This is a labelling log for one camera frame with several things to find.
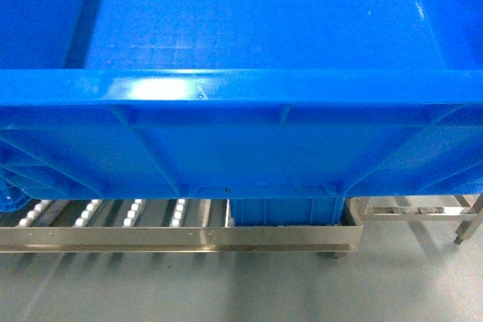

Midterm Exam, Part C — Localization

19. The large blue plastic crate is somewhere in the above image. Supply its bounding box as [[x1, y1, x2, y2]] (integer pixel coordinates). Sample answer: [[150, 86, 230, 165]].
[[1, 0, 482, 199]]

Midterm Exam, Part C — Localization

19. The blue crate far left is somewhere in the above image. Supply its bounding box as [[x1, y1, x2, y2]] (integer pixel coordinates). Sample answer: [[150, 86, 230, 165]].
[[1, 169, 32, 213]]

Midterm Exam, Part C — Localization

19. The stainless steel roller shelf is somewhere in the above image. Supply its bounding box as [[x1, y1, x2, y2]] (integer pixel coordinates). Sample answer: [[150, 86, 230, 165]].
[[1, 199, 363, 258]]

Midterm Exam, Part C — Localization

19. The blue crate on shelf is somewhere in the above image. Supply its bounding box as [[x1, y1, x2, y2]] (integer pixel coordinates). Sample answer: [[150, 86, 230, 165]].
[[230, 197, 345, 226]]

